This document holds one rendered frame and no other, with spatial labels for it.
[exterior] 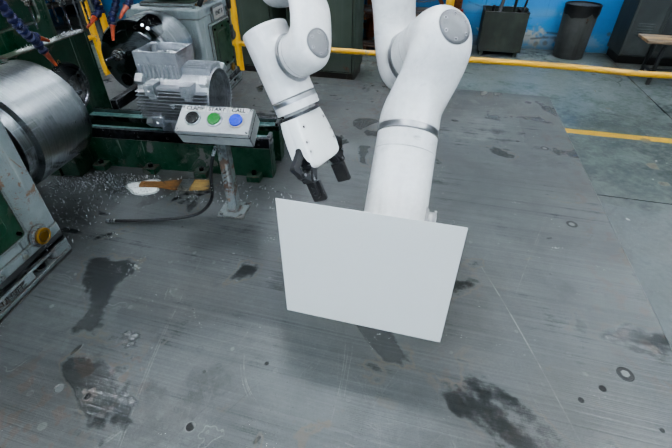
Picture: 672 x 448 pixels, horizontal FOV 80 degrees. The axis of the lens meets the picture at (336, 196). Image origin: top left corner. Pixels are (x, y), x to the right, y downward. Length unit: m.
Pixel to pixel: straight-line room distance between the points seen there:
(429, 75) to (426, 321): 0.44
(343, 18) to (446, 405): 3.79
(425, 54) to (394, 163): 0.20
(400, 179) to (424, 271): 0.18
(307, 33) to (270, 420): 0.60
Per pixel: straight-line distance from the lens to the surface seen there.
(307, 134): 0.73
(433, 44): 0.77
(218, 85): 1.28
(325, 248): 0.67
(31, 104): 1.06
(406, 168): 0.74
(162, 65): 1.19
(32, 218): 1.03
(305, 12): 0.69
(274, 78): 0.73
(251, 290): 0.86
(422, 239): 0.62
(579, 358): 0.86
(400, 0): 0.91
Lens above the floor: 1.43
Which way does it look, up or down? 35 degrees down
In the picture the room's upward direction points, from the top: straight up
